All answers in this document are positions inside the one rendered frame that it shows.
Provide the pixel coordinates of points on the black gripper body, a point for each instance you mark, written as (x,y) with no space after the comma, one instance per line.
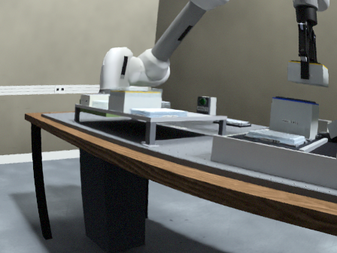
(307,15)

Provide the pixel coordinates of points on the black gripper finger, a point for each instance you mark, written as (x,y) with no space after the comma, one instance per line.
(312,49)
(303,50)

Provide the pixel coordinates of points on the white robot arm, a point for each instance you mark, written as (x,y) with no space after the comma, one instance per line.
(151,68)

